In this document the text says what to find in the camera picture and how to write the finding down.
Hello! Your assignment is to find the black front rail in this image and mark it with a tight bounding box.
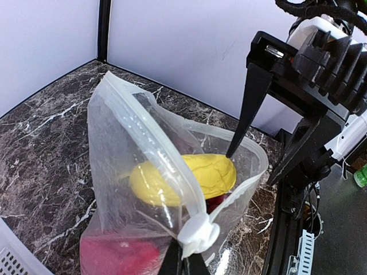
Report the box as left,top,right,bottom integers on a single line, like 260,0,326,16
262,130,314,274

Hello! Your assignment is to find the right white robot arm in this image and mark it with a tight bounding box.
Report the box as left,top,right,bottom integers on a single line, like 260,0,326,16
227,1,366,190

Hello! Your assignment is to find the clear zip top bag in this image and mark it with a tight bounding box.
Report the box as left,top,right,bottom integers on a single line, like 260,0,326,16
79,72,268,274

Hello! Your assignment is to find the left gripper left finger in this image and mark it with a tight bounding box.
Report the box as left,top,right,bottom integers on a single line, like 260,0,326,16
158,240,183,275

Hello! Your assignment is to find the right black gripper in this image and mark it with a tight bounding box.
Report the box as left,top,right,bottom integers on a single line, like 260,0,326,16
226,17,366,186

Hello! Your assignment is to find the green bottle cap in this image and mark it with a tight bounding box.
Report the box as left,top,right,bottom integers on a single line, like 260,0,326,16
353,165,367,188

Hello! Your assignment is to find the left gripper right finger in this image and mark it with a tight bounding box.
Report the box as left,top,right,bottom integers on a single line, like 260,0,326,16
183,254,210,275

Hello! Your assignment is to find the yellow bell pepper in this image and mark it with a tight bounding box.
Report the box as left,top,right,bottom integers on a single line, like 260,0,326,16
129,154,237,207

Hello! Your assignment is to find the right black frame post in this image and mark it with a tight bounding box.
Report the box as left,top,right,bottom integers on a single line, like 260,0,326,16
97,0,112,62

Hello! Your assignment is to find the white slotted cable duct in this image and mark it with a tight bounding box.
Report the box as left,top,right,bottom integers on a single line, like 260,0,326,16
296,229,315,275

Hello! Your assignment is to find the red bell pepper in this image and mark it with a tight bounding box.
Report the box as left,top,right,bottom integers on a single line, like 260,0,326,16
79,235,160,274

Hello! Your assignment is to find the dark red grape bunch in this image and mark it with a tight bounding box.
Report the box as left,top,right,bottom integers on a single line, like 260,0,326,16
205,192,235,214

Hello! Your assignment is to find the white plastic basket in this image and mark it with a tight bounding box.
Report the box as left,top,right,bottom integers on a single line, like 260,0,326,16
0,219,52,275

